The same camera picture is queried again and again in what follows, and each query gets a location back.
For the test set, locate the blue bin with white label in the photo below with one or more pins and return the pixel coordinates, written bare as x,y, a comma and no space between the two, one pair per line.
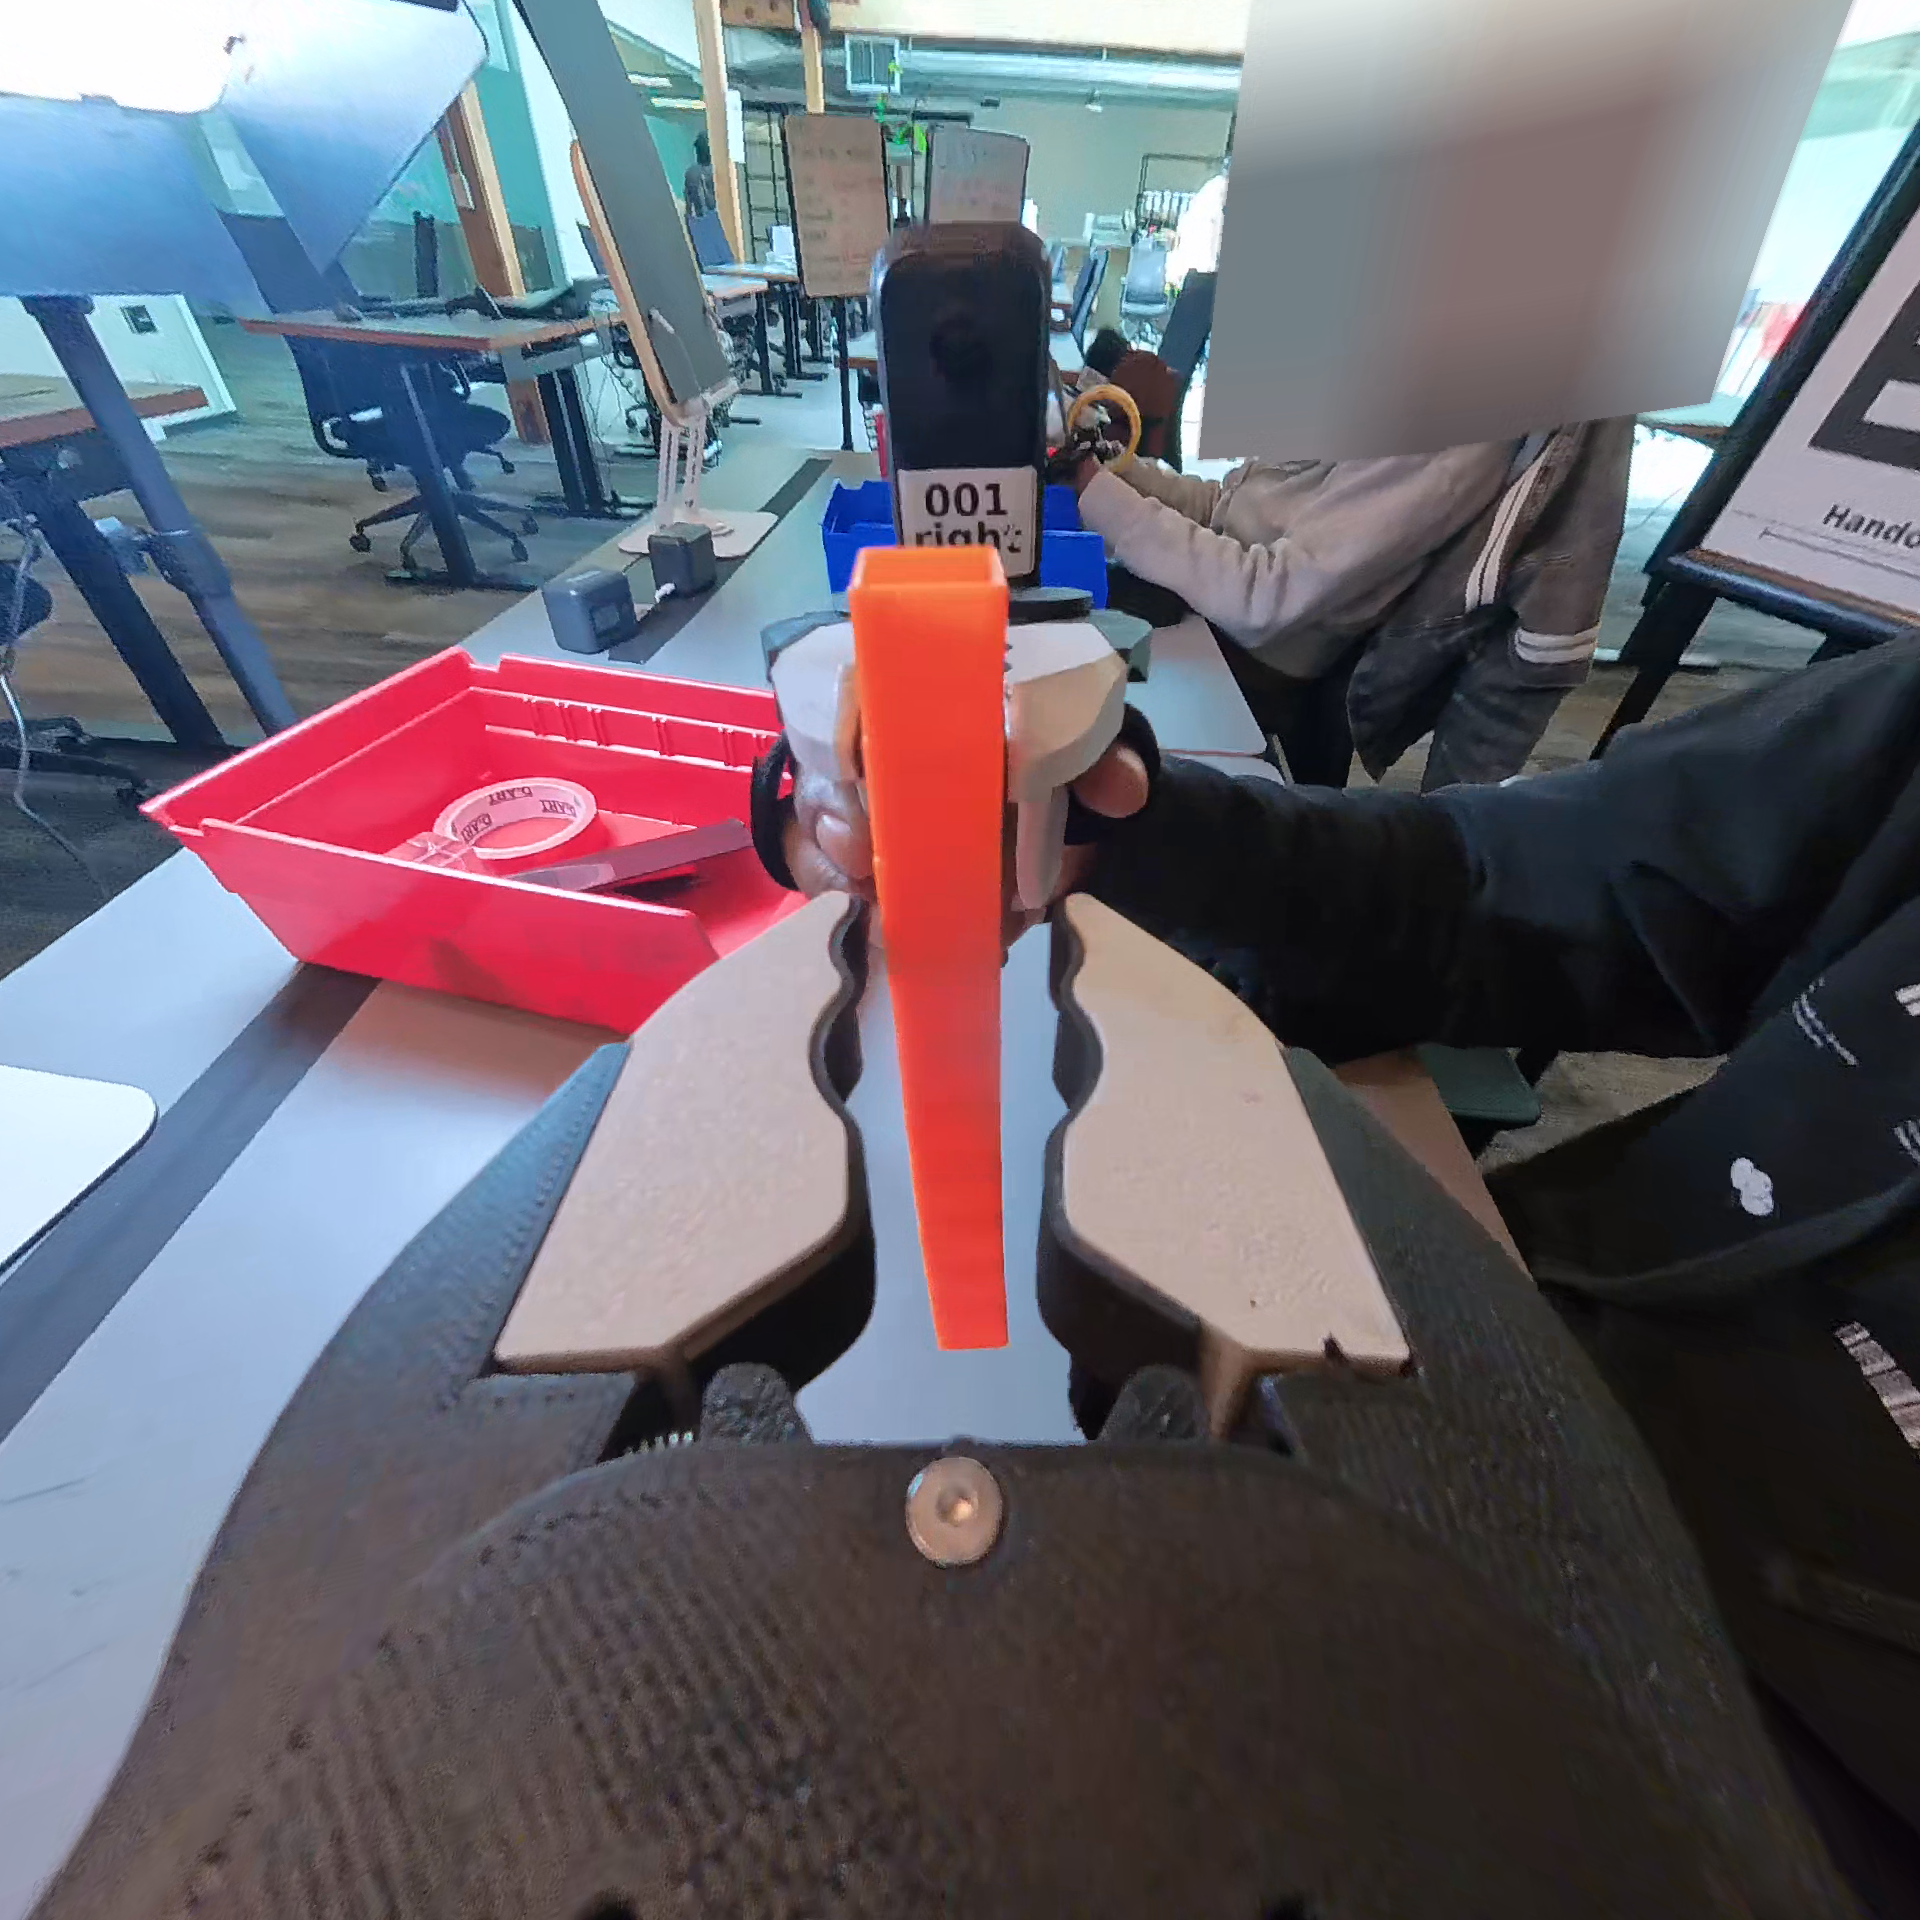
863,532

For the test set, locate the orange tool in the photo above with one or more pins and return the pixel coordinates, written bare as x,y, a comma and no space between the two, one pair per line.
939,900

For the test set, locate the wooden office desk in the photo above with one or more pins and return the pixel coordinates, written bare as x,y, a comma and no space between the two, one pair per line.
451,329
91,404

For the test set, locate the red tape roll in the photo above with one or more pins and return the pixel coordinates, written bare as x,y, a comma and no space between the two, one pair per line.
480,819

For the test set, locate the black flag panel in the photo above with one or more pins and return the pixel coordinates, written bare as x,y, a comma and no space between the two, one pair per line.
629,180

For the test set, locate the black trapezoid plate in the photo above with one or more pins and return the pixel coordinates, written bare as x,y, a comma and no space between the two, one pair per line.
661,858

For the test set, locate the studio light panel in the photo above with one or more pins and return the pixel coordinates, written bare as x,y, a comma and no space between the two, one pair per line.
150,180

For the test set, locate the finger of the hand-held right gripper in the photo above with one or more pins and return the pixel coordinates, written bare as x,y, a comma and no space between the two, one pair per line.
1065,704
819,704

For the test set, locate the brown partition board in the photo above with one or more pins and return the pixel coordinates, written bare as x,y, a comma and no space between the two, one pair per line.
974,171
838,202

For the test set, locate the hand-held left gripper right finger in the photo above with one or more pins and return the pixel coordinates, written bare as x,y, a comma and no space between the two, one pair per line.
1215,1185

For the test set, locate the black box device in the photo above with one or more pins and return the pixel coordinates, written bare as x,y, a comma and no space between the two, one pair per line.
681,558
585,612

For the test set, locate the fiducial marker sign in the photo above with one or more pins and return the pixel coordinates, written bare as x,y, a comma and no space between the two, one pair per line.
1846,450

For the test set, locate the black light stand pole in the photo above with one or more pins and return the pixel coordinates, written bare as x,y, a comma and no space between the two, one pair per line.
135,481

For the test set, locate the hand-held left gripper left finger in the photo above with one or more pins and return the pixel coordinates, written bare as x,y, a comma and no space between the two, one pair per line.
705,1185

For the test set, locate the red plastic bin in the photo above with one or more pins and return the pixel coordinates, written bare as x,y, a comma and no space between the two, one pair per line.
376,900

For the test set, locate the person's dark clothing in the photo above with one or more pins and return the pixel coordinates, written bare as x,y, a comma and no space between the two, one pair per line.
1724,1275

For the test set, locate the black office chair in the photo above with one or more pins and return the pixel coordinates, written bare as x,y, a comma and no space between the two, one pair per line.
390,404

